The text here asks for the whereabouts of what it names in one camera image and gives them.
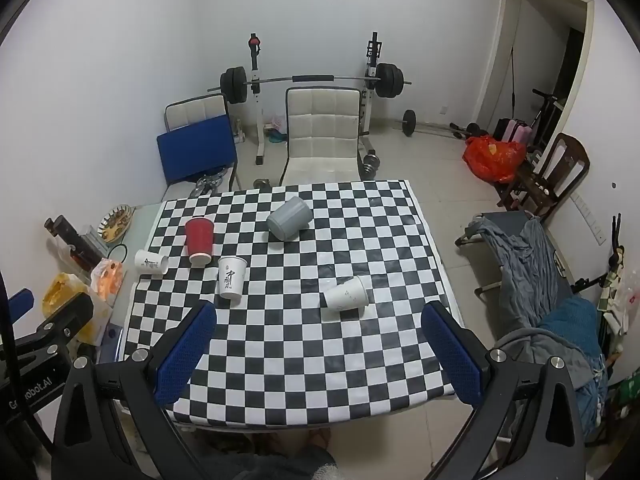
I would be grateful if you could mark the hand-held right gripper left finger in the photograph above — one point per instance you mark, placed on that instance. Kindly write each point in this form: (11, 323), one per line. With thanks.
(182, 360)

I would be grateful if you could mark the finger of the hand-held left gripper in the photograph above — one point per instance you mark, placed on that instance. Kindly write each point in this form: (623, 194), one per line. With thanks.
(21, 304)
(65, 316)

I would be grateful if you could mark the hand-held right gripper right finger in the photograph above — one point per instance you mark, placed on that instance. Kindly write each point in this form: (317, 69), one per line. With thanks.
(452, 360)

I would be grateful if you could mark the small white printed cup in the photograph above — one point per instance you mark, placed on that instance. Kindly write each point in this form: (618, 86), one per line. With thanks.
(150, 262)

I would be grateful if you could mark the red paper cup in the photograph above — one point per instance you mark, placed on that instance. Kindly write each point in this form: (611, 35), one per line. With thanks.
(200, 240)

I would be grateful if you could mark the white paper cup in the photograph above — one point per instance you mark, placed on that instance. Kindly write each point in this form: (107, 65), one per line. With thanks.
(346, 294)

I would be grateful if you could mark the grey cup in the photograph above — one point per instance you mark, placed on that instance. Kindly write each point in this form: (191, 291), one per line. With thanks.
(290, 217)

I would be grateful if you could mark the tall white printed cup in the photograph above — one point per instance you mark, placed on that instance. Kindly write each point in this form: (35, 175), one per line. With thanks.
(231, 280)

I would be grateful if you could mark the yellow plastic bag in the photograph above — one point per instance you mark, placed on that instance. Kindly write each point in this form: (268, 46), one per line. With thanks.
(62, 292)

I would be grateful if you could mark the orange plastic bag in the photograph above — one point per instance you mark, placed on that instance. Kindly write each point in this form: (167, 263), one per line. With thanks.
(107, 280)

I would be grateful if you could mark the dark bottle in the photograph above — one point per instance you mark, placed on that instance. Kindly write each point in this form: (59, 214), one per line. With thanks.
(70, 237)

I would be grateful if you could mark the plate with food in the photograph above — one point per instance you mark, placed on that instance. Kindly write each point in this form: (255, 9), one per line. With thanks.
(114, 222)

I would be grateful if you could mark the black and white checkered tablecloth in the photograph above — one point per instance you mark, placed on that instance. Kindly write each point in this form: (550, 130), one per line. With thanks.
(300, 360)

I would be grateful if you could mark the grey cloth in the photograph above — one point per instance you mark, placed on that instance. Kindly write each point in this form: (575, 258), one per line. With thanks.
(530, 270)

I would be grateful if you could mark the teal blanket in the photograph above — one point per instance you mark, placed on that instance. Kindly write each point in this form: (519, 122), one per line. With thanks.
(575, 325)

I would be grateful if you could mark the person's legs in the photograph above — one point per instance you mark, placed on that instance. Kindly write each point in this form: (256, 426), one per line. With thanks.
(290, 460)

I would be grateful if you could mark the folding cot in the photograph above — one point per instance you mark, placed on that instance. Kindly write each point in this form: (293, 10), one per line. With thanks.
(505, 220)

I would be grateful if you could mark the white plastic bag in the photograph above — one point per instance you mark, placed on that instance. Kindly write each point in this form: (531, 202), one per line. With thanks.
(627, 300)

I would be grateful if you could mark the dark dumbbell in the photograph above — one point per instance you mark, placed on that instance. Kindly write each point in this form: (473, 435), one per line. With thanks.
(371, 164)
(262, 183)

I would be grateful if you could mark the red plastic bag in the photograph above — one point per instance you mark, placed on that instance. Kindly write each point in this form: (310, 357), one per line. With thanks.
(492, 160)

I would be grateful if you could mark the blue board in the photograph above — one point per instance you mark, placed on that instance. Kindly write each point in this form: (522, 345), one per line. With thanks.
(197, 150)

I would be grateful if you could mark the dark wooden chair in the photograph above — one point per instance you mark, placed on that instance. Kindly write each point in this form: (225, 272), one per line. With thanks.
(565, 160)

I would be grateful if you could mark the pink suitcase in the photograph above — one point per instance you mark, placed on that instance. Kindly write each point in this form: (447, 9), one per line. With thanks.
(515, 131)

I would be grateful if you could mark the short barbell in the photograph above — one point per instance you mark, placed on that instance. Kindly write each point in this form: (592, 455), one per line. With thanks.
(409, 122)

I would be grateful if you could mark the white padded chair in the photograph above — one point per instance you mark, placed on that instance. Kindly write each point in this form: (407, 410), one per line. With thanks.
(195, 107)
(322, 135)

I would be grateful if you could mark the pink bag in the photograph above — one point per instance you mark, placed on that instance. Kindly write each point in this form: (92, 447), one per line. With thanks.
(277, 122)

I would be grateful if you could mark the white barbell rack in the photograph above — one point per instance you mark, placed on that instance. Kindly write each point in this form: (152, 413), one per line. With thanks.
(371, 105)

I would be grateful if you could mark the black scooter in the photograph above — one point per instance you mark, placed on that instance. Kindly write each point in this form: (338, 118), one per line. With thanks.
(547, 105)

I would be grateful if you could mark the long barbell with black plates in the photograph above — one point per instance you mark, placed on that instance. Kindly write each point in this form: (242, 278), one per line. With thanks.
(235, 85)

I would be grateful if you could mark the white wall socket strip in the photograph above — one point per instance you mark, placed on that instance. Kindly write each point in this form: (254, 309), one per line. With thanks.
(592, 220)

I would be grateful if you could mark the white door frame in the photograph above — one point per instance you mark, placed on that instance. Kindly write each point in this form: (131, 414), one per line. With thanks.
(492, 60)

